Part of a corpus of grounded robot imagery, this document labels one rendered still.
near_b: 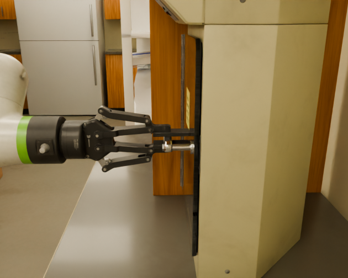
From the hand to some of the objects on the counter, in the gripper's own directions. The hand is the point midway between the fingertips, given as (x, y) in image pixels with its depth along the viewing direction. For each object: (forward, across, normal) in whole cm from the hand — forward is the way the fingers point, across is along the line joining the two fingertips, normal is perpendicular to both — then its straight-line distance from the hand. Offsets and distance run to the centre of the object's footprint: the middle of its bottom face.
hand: (171, 138), depth 69 cm
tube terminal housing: (+17, -26, +6) cm, 31 cm away
